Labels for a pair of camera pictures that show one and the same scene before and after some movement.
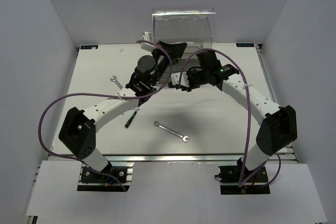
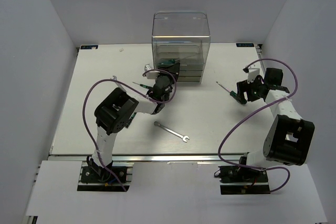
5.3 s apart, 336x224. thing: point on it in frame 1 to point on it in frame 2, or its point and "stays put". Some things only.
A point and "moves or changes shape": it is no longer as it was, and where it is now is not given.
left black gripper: x=175 y=50 to x=174 y=68
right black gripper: x=191 y=86 to x=243 y=86
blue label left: x=89 y=47 stays put
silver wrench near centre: x=184 y=137 stays put
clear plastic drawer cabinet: x=192 y=27 moves or changes shape
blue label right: x=244 y=45 stays put
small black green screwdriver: x=128 y=123 stays put
